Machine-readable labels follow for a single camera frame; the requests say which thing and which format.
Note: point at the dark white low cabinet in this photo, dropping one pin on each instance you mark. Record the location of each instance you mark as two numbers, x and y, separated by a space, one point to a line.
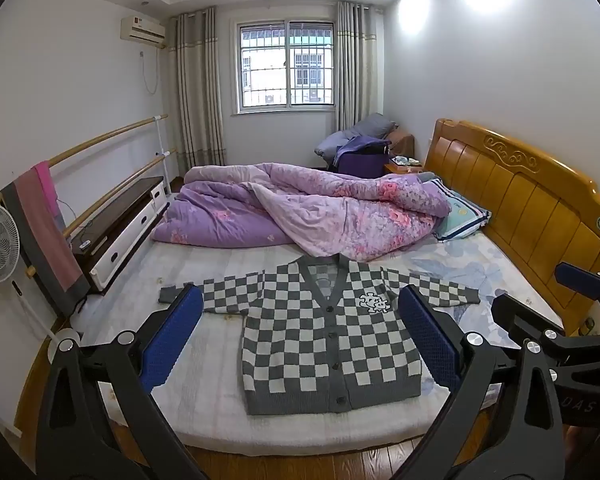
125 225

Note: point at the white bed mattress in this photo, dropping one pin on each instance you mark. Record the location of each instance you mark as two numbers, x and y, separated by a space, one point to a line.
200 395

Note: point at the pink grey towel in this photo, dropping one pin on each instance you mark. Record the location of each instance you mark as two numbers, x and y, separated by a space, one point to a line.
50 245

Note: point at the wooden wall bar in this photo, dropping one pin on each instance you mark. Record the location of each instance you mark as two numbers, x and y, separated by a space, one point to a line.
105 136
120 185

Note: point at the blue striped pillow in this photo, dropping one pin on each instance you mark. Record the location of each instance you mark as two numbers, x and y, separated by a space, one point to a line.
462 217

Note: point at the chair with piled clothes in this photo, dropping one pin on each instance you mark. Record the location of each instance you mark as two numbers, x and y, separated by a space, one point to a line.
360 127

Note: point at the wooden nightstand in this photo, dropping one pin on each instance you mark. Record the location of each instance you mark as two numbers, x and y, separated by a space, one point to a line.
405 166

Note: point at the barred window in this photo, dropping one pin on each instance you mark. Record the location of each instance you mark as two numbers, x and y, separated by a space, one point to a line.
285 67

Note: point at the wooden bed headboard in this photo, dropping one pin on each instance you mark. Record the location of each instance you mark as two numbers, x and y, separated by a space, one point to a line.
520 210

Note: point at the white air conditioner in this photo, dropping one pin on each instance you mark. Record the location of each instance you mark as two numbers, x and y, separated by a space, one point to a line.
141 30

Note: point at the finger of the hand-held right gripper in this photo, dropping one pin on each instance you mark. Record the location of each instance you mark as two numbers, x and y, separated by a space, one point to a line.
577 277
517 317

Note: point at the white bar stand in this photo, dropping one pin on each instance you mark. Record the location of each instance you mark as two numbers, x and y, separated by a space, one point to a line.
163 155

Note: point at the purple bag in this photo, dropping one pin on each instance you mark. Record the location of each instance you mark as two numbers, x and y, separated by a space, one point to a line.
362 162

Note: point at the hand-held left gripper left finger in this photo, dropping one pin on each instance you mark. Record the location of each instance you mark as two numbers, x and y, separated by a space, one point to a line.
172 340

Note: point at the grey white checkered cardigan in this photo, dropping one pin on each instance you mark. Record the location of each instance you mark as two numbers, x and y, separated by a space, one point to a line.
300 340

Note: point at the purple floral quilt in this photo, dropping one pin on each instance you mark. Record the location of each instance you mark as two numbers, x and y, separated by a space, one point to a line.
280 210

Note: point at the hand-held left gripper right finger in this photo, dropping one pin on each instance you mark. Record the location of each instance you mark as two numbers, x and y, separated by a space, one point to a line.
430 340

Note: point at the brown armchair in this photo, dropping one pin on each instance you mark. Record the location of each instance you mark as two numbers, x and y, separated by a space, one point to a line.
402 142

